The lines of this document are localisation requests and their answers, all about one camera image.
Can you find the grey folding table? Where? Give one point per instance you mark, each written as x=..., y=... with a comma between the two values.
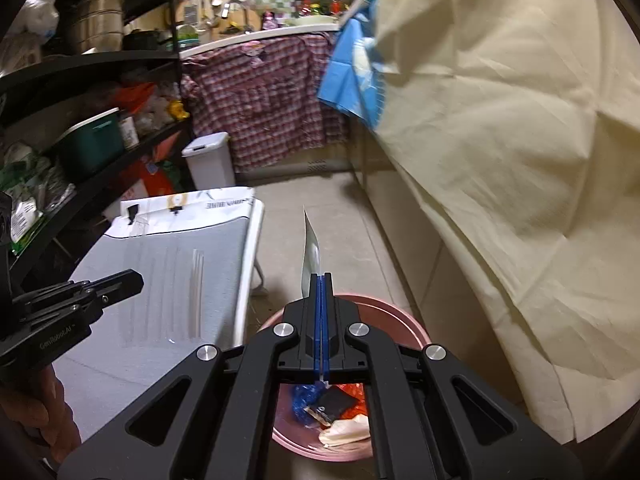
x=150, y=360

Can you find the white plastic bag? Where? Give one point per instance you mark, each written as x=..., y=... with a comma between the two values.
x=40, y=15

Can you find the metal faucet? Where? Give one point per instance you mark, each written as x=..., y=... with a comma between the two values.
x=237, y=5

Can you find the person's left hand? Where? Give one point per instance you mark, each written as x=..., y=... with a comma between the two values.
x=50, y=410

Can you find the black spice rack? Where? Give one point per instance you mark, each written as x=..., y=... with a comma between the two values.
x=320, y=2

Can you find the pink plastic bucket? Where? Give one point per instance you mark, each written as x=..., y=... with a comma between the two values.
x=390, y=320

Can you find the white printed sheet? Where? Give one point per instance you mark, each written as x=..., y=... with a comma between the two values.
x=220, y=205

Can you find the white lidded bin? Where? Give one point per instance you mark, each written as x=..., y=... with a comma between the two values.
x=210, y=160

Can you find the small dark packet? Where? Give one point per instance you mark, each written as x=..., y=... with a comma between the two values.
x=332, y=402

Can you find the hanging ladle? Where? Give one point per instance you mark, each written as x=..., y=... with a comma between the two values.
x=212, y=2

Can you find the red plastic bag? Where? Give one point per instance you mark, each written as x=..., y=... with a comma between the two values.
x=352, y=394

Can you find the black shelf rack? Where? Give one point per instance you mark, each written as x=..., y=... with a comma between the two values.
x=90, y=60

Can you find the blue plastic bag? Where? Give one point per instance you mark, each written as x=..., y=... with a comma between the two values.
x=302, y=400

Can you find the white basin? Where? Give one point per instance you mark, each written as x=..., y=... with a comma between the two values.
x=310, y=21

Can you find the cream paper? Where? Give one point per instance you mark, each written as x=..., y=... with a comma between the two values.
x=345, y=431

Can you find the orange printed bag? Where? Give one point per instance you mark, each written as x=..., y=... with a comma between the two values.
x=150, y=175

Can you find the plaid shirt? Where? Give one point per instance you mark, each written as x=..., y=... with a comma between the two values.
x=270, y=100

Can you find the steel pot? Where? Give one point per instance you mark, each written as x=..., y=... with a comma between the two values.
x=97, y=22

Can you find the cream cloth sheet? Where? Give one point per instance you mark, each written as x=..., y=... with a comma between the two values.
x=500, y=160

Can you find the white printed cup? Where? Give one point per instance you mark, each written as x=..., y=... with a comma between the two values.
x=129, y=132

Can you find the purple bottle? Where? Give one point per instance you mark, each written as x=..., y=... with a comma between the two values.
x=270, y=22

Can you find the green cooler box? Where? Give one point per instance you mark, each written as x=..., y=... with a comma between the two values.
x=92, y=145

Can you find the green snack packets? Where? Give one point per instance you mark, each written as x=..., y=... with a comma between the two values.
x=25, y=195

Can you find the yellow toy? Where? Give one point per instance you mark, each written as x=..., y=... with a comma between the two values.
x=177, y=110

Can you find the blue cloth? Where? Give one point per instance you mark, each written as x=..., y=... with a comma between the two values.
x=350, y=75

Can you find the red bag on shelf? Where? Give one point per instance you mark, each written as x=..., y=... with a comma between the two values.
x=132, y=95

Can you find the black pan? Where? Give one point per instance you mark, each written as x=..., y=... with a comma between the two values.
x=142, y=40

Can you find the metal grater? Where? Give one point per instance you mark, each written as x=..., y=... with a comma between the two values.
x=190, y=7

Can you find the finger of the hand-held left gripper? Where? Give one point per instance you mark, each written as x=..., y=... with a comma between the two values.
x=75, y=315
x=120, y=281

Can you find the clear plastic wrapper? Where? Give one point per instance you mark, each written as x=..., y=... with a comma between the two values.
x=310, y=250

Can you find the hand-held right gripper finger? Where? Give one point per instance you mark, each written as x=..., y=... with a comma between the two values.
x=327, y=330
x=316, y=330

